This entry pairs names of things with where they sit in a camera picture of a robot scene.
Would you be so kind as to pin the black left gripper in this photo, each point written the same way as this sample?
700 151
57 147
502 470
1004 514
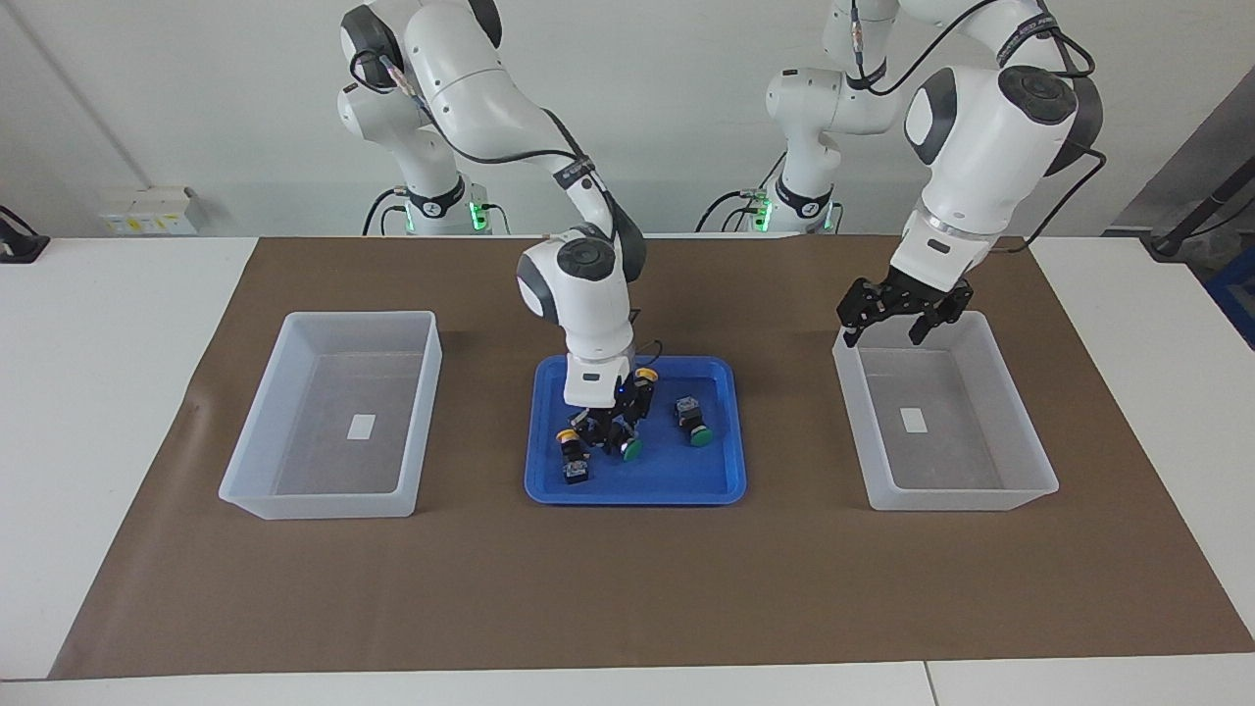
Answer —
912 296

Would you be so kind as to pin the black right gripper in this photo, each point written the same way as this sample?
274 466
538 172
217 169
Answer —
613 407

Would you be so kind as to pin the green push button switch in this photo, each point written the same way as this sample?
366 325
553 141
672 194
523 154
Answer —
691 417
633 449

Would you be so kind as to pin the yellow push button switch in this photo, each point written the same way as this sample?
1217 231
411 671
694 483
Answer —
647 375
574 466

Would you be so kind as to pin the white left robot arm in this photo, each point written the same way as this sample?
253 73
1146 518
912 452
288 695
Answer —
980 127

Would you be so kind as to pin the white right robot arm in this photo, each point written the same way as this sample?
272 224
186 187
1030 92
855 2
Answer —
578 294

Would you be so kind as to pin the blue plastic tray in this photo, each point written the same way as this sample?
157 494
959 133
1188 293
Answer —
677 480

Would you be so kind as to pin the small white paper label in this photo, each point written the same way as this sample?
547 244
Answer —
363 427
916 420

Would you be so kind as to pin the translucent white plastic box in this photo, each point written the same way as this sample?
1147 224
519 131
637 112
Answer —
333 461
941 461

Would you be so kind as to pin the brown paper table mat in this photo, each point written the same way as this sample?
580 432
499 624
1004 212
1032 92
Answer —
627 588

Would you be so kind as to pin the black stand pole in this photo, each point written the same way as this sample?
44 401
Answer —
1191 221

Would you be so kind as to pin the blue crate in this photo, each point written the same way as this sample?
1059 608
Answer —
1237 294

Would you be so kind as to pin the black desk object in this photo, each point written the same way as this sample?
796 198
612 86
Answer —
20 245

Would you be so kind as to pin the white wall outlet box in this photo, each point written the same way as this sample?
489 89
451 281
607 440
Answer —
147 211

